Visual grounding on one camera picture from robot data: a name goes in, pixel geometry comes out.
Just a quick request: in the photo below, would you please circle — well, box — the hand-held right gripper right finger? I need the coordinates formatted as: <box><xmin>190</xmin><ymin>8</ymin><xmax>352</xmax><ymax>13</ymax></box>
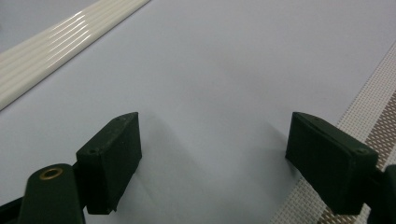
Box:
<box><xmin>285</xmin><ymin>111</ymin><xmax>379</xmax><ymax>217</ymax></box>

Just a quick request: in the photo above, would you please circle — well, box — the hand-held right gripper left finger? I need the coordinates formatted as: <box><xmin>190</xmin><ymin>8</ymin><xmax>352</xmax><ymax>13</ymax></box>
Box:
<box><xmin>75</xmin><ymin>111</ymin><xmax>143</xmax><ymax>216</ymax></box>

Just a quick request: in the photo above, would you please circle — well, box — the striped woven placemat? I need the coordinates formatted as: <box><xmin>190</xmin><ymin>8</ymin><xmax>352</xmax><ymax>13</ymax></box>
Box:
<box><xmin>269</xmin><ymin>40</ymin><xmax>396</xmax><ymax>224</ymax></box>

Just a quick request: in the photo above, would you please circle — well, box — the light blue table mat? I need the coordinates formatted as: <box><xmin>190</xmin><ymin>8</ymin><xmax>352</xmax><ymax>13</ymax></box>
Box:
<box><xmin>0</xmin><ymin>0</ymin><xmax>396</xmax><ymax>224</ymax></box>

